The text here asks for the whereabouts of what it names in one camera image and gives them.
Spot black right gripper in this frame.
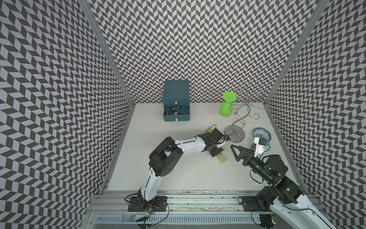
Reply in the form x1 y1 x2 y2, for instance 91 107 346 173
230 144 273 184

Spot pale yellow cookie packet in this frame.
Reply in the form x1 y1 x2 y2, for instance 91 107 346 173
216 153 228 164

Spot black cookie packet barcode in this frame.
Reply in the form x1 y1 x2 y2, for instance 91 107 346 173
170 106 182 111

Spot lone black cookie packet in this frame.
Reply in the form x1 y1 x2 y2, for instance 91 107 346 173
165 111 180 115

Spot dark teal drawer box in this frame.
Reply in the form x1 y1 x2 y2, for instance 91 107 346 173
162 80 190 122

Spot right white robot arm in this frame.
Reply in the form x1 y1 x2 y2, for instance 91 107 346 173
230 145 335 229

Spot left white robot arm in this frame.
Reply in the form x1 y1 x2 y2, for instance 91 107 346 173
137 128 230 205

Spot yellow cookie packet top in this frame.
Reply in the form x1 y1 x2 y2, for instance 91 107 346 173
205 126 215 134

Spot blue floral ceramic bowl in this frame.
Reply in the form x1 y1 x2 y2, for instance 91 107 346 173
253 127 272 142

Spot green plastic goblet cup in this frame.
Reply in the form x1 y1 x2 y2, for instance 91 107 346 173
219 91 237 117

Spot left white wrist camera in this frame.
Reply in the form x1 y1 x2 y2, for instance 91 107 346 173
223 135 230 142

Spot chrome wire hook stand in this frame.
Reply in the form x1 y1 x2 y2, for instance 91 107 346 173
224 86 270 143

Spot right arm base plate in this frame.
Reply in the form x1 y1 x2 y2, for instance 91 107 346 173
237 196 271 212

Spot aluminium front rail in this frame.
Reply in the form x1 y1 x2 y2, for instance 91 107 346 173
80 190 272 229

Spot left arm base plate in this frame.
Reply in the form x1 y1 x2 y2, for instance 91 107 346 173
128 196 168 213

